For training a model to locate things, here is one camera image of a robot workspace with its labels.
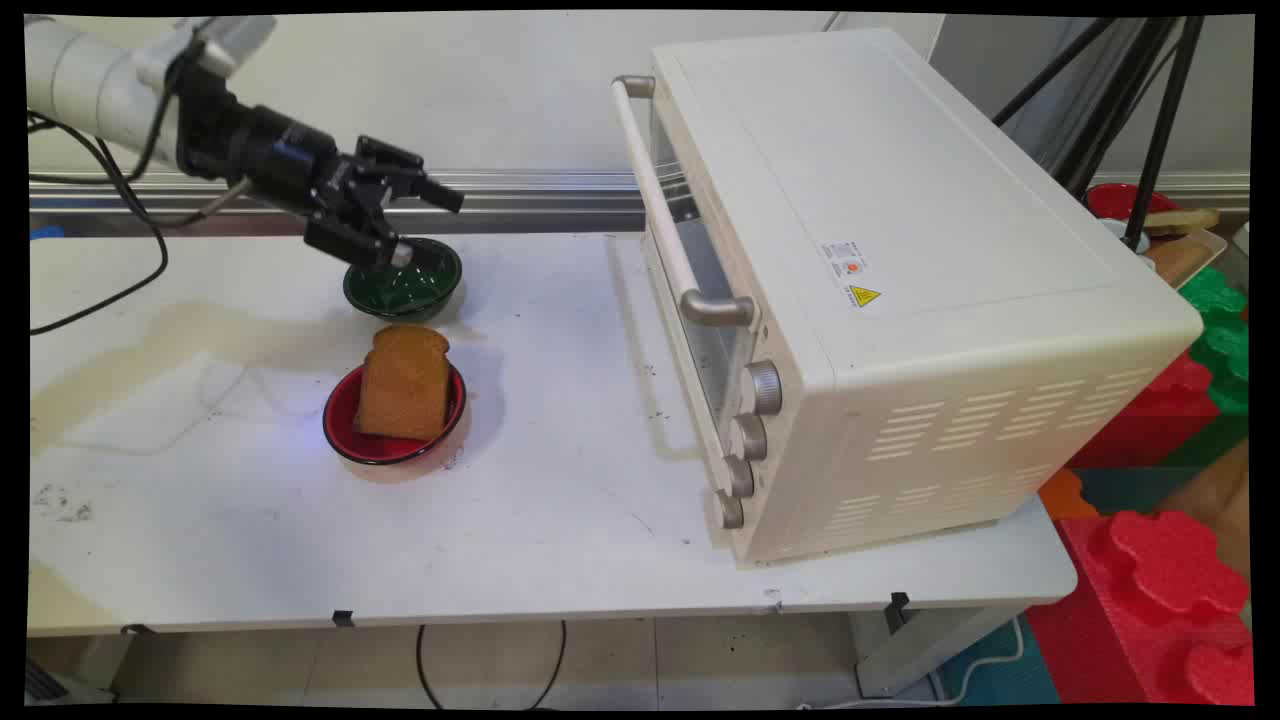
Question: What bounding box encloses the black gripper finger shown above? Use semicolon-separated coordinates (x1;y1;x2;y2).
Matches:
302;195;415;273
352;134;467;214

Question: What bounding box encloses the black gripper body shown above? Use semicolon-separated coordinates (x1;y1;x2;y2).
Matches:
176;62;366;241

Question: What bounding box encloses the oven door with silver handle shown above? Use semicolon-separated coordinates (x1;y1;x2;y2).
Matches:
611;74;765;471

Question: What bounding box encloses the dark green bowl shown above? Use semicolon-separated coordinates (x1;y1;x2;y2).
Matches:
342;236;465;324

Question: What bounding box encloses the brown bread slice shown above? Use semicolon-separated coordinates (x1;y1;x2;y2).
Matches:
354;323;452;444

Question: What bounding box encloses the red bowl black rim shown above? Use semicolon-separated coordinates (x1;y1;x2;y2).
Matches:
322;360;469;467

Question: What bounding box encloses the white label sticker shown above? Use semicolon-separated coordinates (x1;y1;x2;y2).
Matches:
819;239;870;287

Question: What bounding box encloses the cream toaster oven body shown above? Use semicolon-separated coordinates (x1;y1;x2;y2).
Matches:
640;27;1205;567

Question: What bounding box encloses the white table leg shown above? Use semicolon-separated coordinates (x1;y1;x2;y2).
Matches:
848;600;1023;699

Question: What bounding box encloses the red bowl behind oven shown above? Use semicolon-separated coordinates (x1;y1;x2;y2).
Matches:
1084;182;1183;223

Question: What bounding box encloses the orange foam block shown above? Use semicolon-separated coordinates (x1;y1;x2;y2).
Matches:
1037;467;1103;523

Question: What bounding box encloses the black tripod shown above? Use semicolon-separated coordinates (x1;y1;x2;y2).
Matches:
992;15;1207;253

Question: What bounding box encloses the wooden tray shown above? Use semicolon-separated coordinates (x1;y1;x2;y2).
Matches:
1138;228;1230;293

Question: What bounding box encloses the green foam block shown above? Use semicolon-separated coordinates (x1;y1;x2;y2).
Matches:
1178;264;1252;418

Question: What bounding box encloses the large red foam block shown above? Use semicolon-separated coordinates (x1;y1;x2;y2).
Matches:
1027;508;1255;707

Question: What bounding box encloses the aluminium rail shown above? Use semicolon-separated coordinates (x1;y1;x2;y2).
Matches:
28;170;651;239

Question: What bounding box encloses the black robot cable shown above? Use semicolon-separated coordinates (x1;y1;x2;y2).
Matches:
27;108;171;337

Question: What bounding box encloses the black cable under table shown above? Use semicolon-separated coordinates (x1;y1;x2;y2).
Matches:
414;621;569;712

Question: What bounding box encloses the white cable on floor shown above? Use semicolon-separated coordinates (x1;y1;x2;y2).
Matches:
798;614;1033;712

